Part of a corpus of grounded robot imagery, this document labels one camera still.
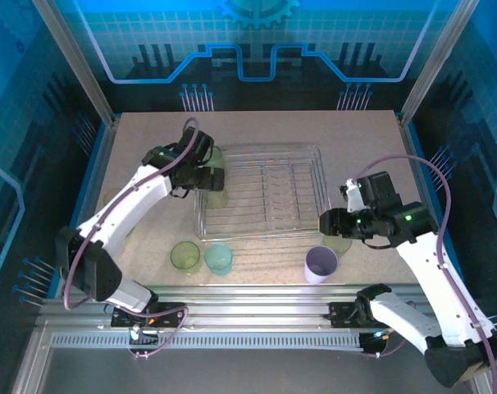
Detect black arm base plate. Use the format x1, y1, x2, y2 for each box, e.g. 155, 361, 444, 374
328, 301, 360, 329
110, 301, 189, 329

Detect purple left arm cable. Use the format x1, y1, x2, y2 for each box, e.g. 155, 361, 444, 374
62, 117, 190, 361

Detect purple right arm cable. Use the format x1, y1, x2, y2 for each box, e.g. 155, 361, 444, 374
353, 153, 497, 394

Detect yellow translucent plastic cup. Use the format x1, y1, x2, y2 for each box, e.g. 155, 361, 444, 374
322, 234, 353, 259

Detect purple plastic cup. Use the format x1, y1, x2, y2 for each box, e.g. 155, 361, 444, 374
304, 245, 340, 285

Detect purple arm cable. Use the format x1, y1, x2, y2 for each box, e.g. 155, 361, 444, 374
353, 153, 497, 394
62, 117, 190, 361

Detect teal translucent plastic cup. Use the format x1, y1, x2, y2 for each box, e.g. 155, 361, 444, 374
203, 242, 235, 277

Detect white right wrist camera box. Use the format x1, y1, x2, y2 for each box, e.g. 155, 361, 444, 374
339, 177, 363, 213

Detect metal wire dish rack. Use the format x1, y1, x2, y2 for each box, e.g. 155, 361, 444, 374
193, 141, 332, 244

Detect grey slotted cable duct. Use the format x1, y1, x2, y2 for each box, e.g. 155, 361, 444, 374
50, 331, 367, 350

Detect aluminium table side rail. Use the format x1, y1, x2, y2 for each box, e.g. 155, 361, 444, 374
67, 116, 121, 288
395, 112, 471, 299

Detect aluminium front frame rail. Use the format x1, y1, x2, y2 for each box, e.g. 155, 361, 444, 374
37, 285, 477, 332

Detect aluminium frame post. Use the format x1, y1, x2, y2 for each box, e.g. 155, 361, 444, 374
30, 0, 118, 126
398, 0, 479, 124

